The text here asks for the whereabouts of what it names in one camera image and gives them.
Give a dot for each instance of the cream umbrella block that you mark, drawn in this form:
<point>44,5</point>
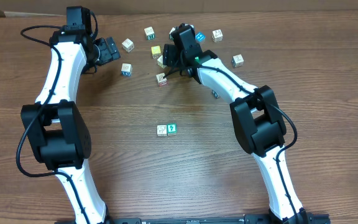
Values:
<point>215,94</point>
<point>237,61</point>

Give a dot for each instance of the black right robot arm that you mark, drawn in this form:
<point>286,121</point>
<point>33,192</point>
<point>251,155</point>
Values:
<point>259,125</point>

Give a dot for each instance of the green H wooden block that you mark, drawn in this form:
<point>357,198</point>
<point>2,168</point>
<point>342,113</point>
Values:
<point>149,33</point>

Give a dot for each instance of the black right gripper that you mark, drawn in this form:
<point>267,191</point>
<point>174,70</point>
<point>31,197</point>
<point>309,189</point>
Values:
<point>169,55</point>

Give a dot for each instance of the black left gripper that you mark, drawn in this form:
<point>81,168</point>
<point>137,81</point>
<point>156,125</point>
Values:
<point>109,50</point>

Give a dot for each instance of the cream block red letter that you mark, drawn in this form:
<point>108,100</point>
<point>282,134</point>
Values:
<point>161,79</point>

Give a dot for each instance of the blue letter cream block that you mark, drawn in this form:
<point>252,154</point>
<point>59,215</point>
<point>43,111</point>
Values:
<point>126,69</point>

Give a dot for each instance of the blue top wooden block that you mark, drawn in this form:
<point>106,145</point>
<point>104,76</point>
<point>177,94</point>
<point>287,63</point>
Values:
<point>200,37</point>

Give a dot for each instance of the yellow S wooden block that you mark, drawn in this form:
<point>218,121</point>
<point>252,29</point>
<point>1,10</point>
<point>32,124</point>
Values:
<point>160,62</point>

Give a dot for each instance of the yellow top wooden block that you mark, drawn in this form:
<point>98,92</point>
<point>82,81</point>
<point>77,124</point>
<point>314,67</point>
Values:
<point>156,51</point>

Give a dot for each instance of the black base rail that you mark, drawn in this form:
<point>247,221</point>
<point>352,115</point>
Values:
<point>246,219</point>

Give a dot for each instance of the cream block with drawing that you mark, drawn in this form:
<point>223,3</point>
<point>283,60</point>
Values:
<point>217,35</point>

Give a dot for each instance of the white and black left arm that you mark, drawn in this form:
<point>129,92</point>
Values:
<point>58,134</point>

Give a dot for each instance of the green top wooden block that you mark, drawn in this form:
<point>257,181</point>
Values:
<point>171,129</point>

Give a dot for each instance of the small cream block far left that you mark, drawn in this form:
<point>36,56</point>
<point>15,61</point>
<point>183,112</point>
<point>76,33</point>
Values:
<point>128,45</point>

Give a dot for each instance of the green R wooden block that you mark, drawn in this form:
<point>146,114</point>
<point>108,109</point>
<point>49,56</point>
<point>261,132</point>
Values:
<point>161,130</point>

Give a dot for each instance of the teal letter wooden block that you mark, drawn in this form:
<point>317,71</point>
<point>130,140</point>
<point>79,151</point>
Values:
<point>170,33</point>

